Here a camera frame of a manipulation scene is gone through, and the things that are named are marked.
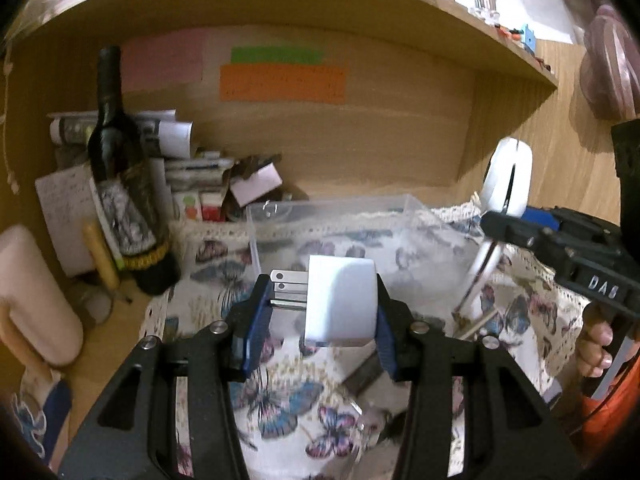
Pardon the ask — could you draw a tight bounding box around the white power adapter plug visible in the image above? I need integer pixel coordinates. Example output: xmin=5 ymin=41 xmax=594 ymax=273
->
xmin=270 ymin=255 xmax=378 ymax=348

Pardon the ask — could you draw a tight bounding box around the person's right hand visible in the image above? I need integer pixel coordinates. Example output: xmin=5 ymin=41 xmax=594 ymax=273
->
xmin=575 ymin=304 xmax=613 ymax=378

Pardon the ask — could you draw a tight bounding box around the clear plastic storage box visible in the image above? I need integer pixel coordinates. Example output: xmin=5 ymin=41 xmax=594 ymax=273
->
xmin=246 ymin=194 xmax=482 ymax=280

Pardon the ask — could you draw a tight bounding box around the silver keys bunch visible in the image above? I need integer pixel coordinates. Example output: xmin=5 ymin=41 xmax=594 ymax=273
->
xmin=348 ymin=398 xmax=393 ymax=467

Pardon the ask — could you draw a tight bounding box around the butterfly print lace cloth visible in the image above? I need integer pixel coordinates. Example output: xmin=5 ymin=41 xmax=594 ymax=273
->
xmin=140 ymin=220 xmax=586 ymax=479

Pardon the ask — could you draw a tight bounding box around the small white cardboard box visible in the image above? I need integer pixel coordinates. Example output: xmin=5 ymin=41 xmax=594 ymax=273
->
xmin=230 ymin=162 xmax=282 ymax=207

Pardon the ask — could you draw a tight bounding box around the yellow candle stick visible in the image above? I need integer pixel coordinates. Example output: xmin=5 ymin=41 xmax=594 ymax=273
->
xmin=82 ymin=219 xmax=120 ymax=292

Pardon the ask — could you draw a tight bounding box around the pink striped curtain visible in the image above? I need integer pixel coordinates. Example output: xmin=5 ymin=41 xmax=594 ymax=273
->
xmin=564 ymin=0 xmax=639 ymax=122

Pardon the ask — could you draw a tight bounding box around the stack of books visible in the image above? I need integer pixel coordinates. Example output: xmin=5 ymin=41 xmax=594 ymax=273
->
xmin=164 ymin=152 xmax=236 ymax=222

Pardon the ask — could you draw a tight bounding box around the dark wine bottle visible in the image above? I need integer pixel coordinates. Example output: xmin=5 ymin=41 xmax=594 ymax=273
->
xmin=88 ymin=46 xmax=180 ymax=296

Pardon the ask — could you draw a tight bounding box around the small blue block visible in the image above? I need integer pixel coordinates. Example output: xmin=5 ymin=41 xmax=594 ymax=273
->
xmin=521 ymin=25 xmax=537 ymax=56

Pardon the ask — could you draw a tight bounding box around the rolled newspaper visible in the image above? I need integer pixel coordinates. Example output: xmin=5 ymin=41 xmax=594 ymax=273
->
xmin=48 ymin=110 xmax=198 ymax=159

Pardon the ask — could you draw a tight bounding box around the white handwritten note paper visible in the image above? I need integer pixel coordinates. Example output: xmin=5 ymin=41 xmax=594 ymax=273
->
xmin=35 ymin=164 xmax=96 ymax=278

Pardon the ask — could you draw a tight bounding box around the pink foam roller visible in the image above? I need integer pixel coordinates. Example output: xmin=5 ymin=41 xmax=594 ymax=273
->
xmin=1 ymin=224 xmax=84 ymax=367

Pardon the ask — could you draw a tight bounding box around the orange sticky note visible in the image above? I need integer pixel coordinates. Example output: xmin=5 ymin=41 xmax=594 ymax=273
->
xmin=219 ymin=63 xmax=346 ymax=105

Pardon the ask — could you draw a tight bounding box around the blue cartoon sticker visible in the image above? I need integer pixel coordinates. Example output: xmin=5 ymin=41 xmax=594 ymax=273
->
xmin=11 ymin=393 xmax=47 ymax=458

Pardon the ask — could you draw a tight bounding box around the green sticky note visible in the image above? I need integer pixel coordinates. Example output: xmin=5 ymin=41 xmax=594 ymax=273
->
xmin=231 ymin=46 xmax=323 ymax=65

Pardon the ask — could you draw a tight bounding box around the pink sticky note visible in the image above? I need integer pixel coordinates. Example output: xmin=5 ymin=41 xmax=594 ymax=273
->
xmin=122 ymin=28 xmax=208 ymax=93

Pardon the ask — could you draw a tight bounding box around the wooden shelf board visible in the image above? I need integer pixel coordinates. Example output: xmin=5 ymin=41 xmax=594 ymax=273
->
xmin=6 ymin=0 xmax=558 ymax=87

